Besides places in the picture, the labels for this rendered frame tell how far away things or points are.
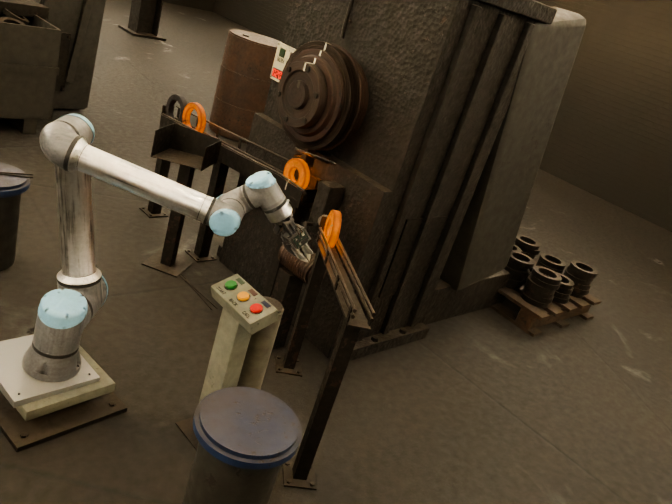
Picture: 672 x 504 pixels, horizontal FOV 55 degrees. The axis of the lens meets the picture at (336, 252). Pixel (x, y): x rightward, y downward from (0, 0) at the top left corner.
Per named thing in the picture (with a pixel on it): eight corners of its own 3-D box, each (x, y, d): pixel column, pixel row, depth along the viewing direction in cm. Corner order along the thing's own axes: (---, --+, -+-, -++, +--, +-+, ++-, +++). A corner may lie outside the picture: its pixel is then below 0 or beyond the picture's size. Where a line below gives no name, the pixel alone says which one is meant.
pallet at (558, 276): (397, 244, 464) (418, 188, 447) (464, 237, 520) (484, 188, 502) (532, 337, 390) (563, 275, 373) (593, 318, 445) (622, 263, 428)
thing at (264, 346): (240, 402, 258) (271, 293, 238) (257, 421, 251) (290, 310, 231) (215, 410, 250) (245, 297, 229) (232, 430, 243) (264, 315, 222)
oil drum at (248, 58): (246, 123, 638) (268, 33, 603) (282, 146, 603) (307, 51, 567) (195, 120, 596) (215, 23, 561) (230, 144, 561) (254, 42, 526)
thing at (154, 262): (150, 247, 352) (174, 122, 324) (194, 264, 350) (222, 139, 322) (131, 261, 334) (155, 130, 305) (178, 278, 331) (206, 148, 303)
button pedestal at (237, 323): (208, 408, 250) (243, 272, 225) (242, 449, 236) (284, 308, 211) (171, 419, 239) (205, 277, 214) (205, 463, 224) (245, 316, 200)
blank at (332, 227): (328, 251, 267) (320, 249, 267) (333, 215, 270) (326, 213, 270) (338, 245, 253) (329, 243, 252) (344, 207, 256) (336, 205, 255)
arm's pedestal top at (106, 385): (25, 421, 207) (26, 412, 206) (-18, 366, 224) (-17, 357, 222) (114, 391, 231) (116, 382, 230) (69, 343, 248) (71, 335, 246)
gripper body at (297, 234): (295, 253, 220) (279, 226, 214) (285, 246, 227) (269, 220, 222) (313, 240, 222) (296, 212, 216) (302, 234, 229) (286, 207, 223)
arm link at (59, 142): (29, 123, 187) (244, 215, 197) (47, 114, 199) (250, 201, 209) (20, 158, 192) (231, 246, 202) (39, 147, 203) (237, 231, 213)
